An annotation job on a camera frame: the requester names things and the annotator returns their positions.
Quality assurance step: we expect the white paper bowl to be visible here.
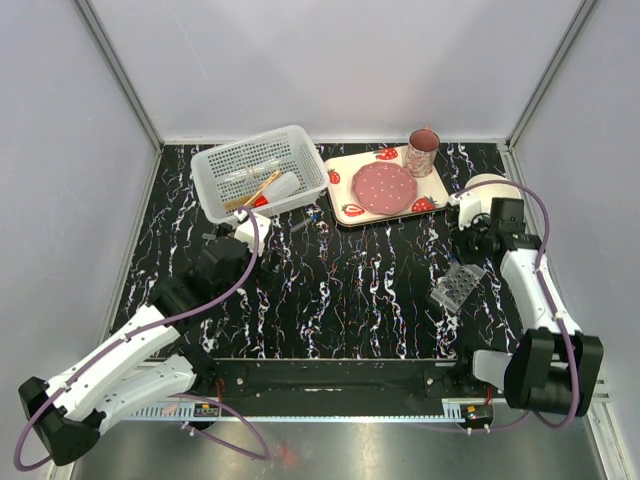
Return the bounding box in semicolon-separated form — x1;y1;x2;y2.
465;173;522;213

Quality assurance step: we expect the wooden test tube clamp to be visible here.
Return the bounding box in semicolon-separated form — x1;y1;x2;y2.
241;170;282;207

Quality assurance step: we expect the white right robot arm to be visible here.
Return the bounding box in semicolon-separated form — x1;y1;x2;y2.
449;193;604;417

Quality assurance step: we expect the pink dotted plate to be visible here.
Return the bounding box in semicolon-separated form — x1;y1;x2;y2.
351;161;418;216

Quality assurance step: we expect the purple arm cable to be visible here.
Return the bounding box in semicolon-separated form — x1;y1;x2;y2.
452;179;584;434
12;205;271;472

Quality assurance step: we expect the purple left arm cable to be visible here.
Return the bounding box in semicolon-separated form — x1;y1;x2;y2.
12;205;271;472

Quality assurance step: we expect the clear plastic funnel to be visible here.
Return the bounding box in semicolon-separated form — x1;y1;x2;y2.
222;161;273;183

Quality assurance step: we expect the pink patterned mug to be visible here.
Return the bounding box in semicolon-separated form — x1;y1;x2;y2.
403;127;440;178

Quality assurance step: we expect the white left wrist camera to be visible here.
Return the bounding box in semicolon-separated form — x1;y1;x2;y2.
233;211;272;257

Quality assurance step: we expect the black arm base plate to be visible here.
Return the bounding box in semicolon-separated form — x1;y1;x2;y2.
195;359;502;420

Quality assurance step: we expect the controller box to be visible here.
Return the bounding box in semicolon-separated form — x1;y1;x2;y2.
461;404;494;428
193;401;221;419

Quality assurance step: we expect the right controller box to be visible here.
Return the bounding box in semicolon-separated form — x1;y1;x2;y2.
461;404;494;428

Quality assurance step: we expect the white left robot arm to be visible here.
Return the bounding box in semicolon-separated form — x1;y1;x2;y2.
18;233;264;466

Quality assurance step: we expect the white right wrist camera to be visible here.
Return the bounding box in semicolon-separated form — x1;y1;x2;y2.
448;192;483;230

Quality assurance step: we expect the white perforated plastic basket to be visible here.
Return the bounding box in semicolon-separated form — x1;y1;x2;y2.
191;125;329;224

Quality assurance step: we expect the white squeeze bottle red cap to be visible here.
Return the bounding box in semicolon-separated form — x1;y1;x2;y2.
253;172;300;207

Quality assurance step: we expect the left controller box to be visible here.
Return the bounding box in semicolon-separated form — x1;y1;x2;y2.
193;401;221;419

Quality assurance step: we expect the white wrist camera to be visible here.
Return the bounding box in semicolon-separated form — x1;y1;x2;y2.
233;211;272;257
448;192;483;230

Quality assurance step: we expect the clear test tube rack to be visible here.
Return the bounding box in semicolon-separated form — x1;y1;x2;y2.
430;262;485;313

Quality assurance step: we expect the strawberry pattern tray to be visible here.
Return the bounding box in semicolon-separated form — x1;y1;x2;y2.
325;146;449;227

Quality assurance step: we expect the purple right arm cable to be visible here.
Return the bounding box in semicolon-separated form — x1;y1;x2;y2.
452;179;584;434

